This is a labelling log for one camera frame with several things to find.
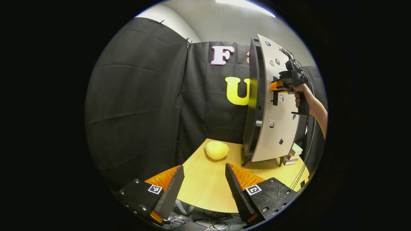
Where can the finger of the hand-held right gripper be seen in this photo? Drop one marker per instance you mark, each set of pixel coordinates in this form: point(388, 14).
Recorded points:
point(276, 86)

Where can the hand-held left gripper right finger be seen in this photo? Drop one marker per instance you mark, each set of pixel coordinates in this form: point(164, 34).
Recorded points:
point(237, 194)

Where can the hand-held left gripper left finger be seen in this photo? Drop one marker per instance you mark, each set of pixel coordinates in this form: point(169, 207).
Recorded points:
point(170, 194)

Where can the beige cabinet door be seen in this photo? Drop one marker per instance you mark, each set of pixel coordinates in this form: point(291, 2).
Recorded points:
point(285, 128)

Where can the yellow round coaster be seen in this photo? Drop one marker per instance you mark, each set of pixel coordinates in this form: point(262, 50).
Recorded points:
point(217, 150)

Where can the metal table leg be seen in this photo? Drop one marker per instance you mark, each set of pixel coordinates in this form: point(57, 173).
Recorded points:
point(184, 208)

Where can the grey book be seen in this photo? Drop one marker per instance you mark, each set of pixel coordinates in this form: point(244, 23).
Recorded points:
point(289, 161)

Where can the brown book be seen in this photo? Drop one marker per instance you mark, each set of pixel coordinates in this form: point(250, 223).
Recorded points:
point(292, 157)

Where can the green book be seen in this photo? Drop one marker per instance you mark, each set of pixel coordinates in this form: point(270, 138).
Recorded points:
point(296, 149)

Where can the black backdrop cloth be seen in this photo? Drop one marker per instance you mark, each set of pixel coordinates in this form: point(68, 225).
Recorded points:
point(135, 96)

